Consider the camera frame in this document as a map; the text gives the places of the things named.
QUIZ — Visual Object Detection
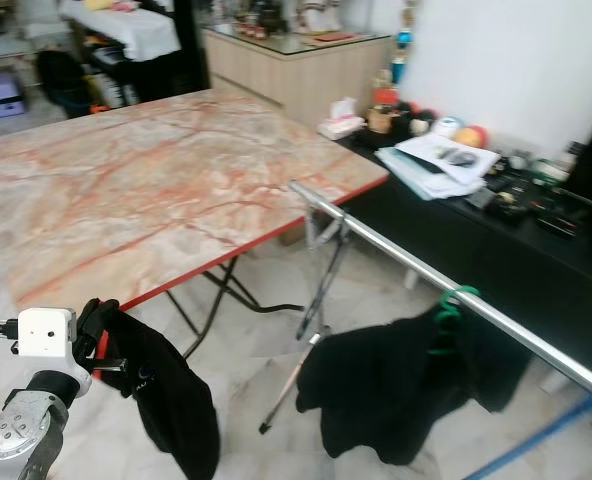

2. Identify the white lace cloth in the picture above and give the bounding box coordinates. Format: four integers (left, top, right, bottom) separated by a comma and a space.
58, 0, 182, 63

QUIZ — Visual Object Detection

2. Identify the silver clothes rack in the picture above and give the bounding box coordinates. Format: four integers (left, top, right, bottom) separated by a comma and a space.
256, 180, 592, 437

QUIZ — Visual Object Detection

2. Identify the stack of white papers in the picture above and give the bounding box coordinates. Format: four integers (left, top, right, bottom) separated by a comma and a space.
376, 133, 502, 201

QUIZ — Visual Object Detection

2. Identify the green hanger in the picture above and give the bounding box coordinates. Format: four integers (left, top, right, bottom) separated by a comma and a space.
428, 286, 480, 356

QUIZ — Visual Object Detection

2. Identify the black backpack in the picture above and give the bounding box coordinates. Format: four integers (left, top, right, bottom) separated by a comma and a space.
36, 48, 99, 119

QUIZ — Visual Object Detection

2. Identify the black shirt green print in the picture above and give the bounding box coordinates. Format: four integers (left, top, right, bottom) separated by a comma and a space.
296, 305, 537, 466

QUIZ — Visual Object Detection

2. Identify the glass jar red lid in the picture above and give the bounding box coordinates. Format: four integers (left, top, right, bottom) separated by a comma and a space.
368, 88, 400, 135

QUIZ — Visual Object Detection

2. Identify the orange ball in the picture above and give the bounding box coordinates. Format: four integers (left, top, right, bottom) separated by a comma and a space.
456, 124, 490, 149

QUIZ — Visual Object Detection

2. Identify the black white plush toy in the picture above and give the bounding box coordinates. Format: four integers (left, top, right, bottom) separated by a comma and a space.
408, 106, 437, 137

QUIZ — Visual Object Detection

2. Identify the black TV console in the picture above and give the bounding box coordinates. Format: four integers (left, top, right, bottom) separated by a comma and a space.
336, 130, 592, 351

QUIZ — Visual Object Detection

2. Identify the black shirt white print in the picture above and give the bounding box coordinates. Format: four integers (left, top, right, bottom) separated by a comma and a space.
81, 298, 222, 480

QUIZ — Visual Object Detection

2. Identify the marble top folding table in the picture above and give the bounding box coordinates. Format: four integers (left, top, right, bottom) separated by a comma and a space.
0, 88, 389, 361

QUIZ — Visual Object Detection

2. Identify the gold blue trophy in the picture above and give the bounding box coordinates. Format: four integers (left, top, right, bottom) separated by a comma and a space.
391, 0, 422, 86

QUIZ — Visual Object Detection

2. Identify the light wooden cabinet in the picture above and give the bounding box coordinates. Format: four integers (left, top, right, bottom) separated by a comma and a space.
204, 22, 397, 126

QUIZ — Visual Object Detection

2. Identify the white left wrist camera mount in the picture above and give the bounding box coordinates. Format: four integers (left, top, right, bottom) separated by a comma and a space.
11, 307, 97, 401

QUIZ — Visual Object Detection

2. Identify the pink tissue pack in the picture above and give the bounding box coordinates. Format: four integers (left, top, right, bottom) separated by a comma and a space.
318, 97, 367, 141

